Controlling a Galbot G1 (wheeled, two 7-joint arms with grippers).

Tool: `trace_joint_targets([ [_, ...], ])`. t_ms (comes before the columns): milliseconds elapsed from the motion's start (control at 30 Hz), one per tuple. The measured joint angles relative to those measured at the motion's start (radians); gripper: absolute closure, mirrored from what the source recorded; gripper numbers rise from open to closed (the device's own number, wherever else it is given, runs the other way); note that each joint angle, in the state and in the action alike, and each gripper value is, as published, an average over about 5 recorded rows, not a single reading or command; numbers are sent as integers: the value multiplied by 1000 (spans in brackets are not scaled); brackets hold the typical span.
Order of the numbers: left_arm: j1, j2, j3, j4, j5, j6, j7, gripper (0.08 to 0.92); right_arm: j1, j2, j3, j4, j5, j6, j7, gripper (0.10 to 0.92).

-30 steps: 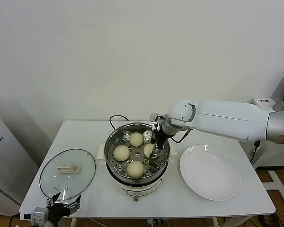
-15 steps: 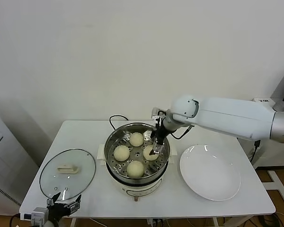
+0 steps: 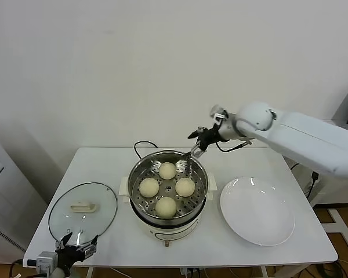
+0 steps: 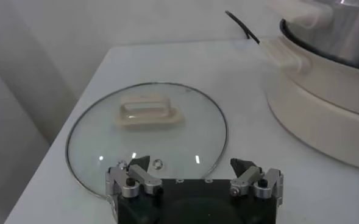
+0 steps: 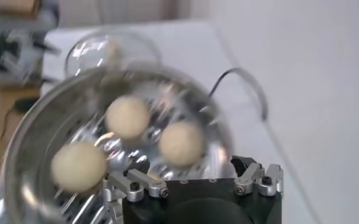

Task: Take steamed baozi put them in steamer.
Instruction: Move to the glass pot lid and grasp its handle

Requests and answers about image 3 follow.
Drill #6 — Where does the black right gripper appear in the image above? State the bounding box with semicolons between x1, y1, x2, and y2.
183;126;222;162

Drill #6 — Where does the white steamed baozi bun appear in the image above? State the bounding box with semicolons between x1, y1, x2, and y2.
139;177;160;199
155;196;177;218
175;177;196;197
158;162;177;180

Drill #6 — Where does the white side desk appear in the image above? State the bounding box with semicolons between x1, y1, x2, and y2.
326;207;348;251

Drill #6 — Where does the black adapter cable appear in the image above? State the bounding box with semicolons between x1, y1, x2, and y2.
291;163;320;200

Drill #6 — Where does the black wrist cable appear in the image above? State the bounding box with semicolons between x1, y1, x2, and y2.
216;138;252;153
8;259;27;278

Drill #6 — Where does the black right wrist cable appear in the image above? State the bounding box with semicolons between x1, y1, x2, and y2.
216;138;252;153

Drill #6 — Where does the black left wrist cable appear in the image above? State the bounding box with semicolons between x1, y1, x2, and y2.
8;259;27;278

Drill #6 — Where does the perforated steel steamer basket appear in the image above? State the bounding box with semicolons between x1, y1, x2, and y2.
128;149;209;226

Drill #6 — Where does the white cabinet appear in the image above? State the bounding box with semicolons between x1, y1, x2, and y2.
0;127;49;255

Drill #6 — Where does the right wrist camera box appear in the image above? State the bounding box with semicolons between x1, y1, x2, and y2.
210;104;230;120

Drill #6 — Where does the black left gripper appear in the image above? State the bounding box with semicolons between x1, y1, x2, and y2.
55;233;99;269

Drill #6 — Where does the glass pot lid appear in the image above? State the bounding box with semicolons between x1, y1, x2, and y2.
48;181;118;243

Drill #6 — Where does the white round plate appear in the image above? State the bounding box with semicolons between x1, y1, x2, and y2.
219;176;296;247

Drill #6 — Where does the cream electric cooker base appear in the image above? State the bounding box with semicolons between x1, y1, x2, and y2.
120;172;218;248

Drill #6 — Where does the black cooker power cord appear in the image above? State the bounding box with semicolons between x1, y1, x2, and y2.
134;141;160;162

